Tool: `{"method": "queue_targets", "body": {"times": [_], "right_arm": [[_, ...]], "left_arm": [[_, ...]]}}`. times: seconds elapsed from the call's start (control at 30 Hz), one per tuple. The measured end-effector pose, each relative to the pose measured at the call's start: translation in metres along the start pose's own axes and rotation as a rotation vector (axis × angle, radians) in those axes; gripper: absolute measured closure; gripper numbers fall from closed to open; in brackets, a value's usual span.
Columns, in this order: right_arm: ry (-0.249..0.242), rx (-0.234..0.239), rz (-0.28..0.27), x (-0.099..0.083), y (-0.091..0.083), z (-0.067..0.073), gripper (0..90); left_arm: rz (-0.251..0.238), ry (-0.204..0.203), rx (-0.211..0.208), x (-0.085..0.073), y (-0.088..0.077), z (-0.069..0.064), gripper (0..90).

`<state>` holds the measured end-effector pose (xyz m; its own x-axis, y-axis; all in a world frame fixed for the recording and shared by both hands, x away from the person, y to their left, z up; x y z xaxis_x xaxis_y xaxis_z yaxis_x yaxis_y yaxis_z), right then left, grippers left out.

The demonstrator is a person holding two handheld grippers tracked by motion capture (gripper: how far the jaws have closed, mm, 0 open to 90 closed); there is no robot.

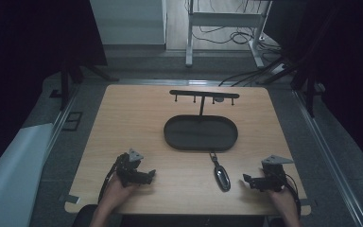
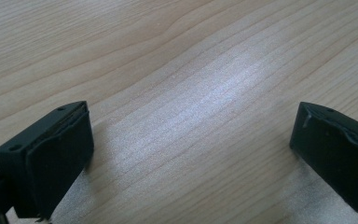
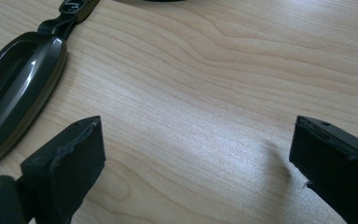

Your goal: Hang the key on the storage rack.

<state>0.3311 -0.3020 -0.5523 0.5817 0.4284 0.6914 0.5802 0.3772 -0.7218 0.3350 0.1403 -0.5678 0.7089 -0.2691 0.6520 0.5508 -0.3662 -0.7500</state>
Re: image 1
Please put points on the white desk frame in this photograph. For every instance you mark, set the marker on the white desk frame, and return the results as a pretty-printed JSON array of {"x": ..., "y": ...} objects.
[{"x": 223, "y": 19}]

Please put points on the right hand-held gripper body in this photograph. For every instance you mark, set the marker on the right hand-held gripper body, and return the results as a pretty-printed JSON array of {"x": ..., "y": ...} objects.
[{"x": 275, "y": 175}]

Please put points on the black key stand with tray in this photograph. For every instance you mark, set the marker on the black key stand with tray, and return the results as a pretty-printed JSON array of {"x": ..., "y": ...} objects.
[{"x": 200, "y": 132}]

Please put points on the black metal stand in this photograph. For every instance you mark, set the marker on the black metal stand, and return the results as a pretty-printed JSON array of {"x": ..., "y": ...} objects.
[
  {"x": 299, "y": 75},
  {"x": 72, "y": 78}
]

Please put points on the white cabinet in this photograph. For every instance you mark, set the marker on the white cabinet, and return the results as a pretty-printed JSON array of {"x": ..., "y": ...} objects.
[{"x": 127, "y": 22}]

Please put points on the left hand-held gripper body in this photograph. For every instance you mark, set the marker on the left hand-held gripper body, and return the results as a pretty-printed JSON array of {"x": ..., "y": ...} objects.
[{"x": 127, "y": 167}]

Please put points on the white power strip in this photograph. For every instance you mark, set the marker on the white power strip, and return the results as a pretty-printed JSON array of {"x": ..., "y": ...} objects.
[{"x": 278, "y": 68}]

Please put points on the white sheet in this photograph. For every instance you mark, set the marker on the white sheet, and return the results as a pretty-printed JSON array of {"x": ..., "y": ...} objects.
[{"x": 9, "y": 176}]

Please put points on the person's left hand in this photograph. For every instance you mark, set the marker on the person's left hand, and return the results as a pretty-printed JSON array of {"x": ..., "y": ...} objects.
[{"x": 116, "y": 192}]

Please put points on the person's right hand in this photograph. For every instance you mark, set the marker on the person's right hand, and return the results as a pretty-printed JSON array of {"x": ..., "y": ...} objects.
[{"x": 282, "y": 201}]

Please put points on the metal floor rail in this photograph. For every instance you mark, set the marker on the metal floor rail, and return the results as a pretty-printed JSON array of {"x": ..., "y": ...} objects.
[
  {"x": 327, "y": 157},
  {"x": 61, "y": 119}
]

